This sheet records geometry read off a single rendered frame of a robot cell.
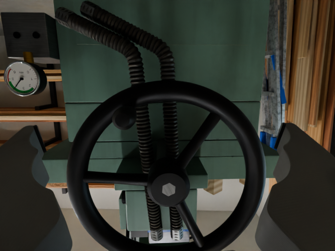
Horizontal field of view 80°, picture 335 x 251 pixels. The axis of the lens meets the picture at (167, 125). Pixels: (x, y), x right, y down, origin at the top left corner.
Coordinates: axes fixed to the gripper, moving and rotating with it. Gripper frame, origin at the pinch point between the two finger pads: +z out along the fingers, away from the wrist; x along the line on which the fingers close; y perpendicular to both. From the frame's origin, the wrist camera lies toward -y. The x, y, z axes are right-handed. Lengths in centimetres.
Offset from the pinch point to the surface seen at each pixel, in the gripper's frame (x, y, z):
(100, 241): -9.0, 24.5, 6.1
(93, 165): -15.8, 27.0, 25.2
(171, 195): 1.4, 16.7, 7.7
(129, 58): -4.6, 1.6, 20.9
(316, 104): 116, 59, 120
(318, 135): 126, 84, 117
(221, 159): 14.4, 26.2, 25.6
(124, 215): -16, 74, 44
